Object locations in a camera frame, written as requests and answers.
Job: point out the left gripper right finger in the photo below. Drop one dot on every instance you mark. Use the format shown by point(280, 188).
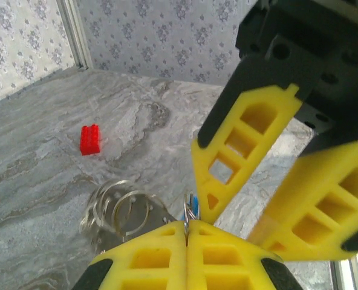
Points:
point(227, 241)

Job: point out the metal plate with key rings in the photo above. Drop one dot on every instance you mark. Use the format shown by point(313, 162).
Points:
point(158, 216)

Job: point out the aluminium frame post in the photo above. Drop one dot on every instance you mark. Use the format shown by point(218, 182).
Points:
point(76, 39)

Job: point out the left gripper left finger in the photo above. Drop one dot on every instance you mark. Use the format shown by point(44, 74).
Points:
point(154, 241)

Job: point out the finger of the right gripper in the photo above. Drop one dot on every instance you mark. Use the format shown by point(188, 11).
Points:
point(303, 181)
point(224, 99)

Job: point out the red toy brick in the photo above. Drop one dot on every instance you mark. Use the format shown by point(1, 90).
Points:
point(91, 140)

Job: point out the blue capped key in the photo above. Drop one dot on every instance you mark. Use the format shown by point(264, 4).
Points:
point(195, 205)

